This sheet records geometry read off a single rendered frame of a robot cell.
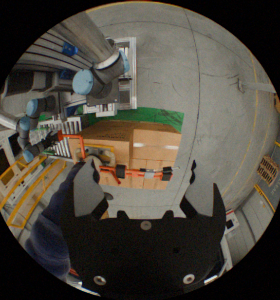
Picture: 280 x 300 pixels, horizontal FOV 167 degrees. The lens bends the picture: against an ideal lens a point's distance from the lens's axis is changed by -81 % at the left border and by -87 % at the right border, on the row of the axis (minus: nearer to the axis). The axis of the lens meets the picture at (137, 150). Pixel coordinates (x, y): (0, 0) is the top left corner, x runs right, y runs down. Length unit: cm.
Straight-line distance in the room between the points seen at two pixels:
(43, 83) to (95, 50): 33
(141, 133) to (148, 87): 84
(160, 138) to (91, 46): 109
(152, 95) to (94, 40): 143
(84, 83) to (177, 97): 151
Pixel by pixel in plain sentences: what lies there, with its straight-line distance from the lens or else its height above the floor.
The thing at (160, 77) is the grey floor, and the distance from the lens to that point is 173.
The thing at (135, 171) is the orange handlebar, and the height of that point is 109.
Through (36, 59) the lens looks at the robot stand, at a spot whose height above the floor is 143.
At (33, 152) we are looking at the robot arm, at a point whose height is 137.
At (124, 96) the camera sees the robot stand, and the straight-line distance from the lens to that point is 145.
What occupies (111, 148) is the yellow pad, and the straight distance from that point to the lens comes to 78.
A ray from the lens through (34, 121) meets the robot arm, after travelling 88.
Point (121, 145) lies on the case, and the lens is 77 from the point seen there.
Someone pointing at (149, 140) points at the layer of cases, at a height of 54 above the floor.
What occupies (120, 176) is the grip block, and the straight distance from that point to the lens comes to 75.
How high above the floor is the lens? 163
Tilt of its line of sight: 62 degrees down
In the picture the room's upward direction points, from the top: 175 degrees counter-clockwise
